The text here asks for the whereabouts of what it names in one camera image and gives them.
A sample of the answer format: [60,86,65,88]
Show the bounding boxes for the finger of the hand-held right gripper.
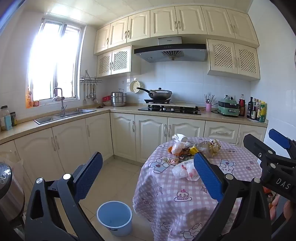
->
[268,128,296,161]
[243,133,278,177]

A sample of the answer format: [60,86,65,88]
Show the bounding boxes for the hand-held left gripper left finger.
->
[24,152,103,241]

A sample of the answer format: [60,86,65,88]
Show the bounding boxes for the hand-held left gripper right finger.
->
[192,152,272,241]

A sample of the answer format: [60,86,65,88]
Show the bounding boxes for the white plastic bag red print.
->
[172,160,200,181]

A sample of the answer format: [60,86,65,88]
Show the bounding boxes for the gold foil snack bag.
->
[197,138,222,158]

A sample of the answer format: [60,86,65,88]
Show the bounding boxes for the brown snack wrapper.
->
[178,148,195,162]

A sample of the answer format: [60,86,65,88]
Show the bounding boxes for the small red white wrapper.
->
[163,157,180,166]

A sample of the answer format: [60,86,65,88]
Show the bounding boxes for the orange peel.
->
[168,146,184,156]

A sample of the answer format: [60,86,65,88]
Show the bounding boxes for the white paper cup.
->
[171,133,188,143]

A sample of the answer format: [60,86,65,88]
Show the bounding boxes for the blue plastic bucket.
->
[96,201,133,236]

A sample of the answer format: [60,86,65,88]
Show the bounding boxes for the person's right hand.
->
[272,194,294,221]

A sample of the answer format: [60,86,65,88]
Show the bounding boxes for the orange snack bag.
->
[263,186,277,208]

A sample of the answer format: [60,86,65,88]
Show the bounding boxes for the cream cabinet drawer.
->
[204,127,240,144]

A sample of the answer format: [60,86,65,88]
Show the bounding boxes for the row of condiment bottles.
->
[238,93,268,123]

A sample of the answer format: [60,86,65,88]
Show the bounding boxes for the cream lower kitchen cabinets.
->
[0,111,268,188]

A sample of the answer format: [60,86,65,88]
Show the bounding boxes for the green electric cooker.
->
[217,98,239,118]

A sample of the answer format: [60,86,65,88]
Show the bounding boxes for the pink checked tablecloth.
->
[132,137,263,241]

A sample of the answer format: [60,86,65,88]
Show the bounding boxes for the steel double sink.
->
[33,109,97,125]

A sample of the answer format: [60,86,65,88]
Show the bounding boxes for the hanging metal ladle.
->
[91,83,99,104]

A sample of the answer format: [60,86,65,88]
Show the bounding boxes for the black gas stove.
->
[138,104,202,116]

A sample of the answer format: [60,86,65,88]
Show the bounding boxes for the stainless steel steamer pot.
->
[110,89,128,107]

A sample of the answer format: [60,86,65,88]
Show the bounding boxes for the cream lattice door cabinet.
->
[96,45,142,78]
[206,39,261,81]

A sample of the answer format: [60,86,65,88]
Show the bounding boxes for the black burner grate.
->
[144,98,173,104]

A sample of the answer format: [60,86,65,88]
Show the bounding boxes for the cream round steamer tray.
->
[129,80,140,94]

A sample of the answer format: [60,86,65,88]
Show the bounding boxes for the steel wok lid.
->
[150,87,172,94]

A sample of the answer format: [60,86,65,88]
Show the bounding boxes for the clear jar black lid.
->
[0,105,11,131]

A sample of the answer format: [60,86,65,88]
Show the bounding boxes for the kitchen window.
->
[26,18,86,108]

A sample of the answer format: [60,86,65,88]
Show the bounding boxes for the grey range hood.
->
[133,36,208,63]

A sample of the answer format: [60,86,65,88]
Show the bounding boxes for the black handled wok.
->
[137,87,173,100]

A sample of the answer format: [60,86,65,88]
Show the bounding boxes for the metal wall utensil rack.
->
[80,70,103,83]

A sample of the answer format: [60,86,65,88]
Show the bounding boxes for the cream upper wall cabinets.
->
[93,5,260,55]

